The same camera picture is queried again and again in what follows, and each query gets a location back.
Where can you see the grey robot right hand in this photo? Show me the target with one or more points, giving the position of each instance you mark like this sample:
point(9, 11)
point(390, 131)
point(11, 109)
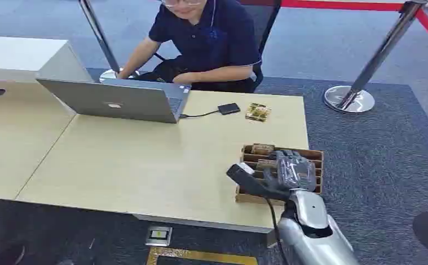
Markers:
point(295, 171)

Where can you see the brown card in box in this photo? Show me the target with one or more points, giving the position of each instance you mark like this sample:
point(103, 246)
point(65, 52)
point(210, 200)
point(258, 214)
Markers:
point(262, 149)
point(266, 164)

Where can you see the wooden card box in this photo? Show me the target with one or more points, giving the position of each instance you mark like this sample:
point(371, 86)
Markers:
point(248, 197)

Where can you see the black external drive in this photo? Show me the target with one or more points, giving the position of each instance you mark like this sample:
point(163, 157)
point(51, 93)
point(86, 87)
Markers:
point(229, 108)

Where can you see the yellow floor tape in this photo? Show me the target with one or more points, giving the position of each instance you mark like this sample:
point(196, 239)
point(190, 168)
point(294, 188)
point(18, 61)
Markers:
point(199, 256)

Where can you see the metal floor socket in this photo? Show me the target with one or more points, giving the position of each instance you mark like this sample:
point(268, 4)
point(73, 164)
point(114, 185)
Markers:
point(159, 236)

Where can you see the person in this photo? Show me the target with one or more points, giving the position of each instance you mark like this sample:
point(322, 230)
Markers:
point(206, 36)

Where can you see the grey laptop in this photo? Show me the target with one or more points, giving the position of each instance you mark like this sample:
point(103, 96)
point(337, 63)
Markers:
point(115, 102)

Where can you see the white cabinet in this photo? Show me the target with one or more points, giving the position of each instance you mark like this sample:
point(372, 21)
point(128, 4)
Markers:
point(20, 55)

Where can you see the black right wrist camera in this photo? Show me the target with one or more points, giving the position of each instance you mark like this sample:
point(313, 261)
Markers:
point(246, 180)

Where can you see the chrome stanchion post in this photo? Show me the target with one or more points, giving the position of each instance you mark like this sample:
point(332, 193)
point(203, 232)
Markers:
point(100, 36)
point(378, 55)

